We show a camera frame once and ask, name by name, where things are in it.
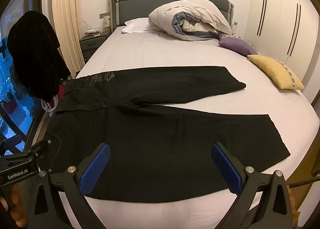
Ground cream curtain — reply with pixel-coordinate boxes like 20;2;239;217
51;0;85;74

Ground black pants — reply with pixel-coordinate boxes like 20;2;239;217
41;66;291;203

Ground bed with white sheet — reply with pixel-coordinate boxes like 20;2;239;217
54;25;314;229

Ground yellow cushion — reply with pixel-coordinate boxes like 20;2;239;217
247;54;305;90

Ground dark grey nightstand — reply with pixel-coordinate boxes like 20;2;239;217
79;30;111;64

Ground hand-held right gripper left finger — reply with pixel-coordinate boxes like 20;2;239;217
34;142;112;229

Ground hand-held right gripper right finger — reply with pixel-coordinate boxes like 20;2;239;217
211;142;293;229

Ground glass window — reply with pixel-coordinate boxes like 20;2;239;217
0;0;50;149

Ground grey padded headboard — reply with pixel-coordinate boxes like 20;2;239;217
108;0;235;33

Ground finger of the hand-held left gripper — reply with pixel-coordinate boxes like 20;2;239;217
25;136;55;160

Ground white wardrobe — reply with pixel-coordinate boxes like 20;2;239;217
244;0;320;104

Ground hanging black garment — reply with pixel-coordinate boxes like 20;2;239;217
7;11;71;102

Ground black braided cable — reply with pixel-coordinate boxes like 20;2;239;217
287;178;317;189

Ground person's left hand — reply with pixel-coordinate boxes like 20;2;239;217
0;184;27;228

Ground clear plastic organizer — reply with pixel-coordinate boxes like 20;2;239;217
82;21;105;37

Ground folded white duvet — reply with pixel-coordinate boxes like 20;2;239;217
148;0;233;42

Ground white pillow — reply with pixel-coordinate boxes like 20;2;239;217
121;17;157;34

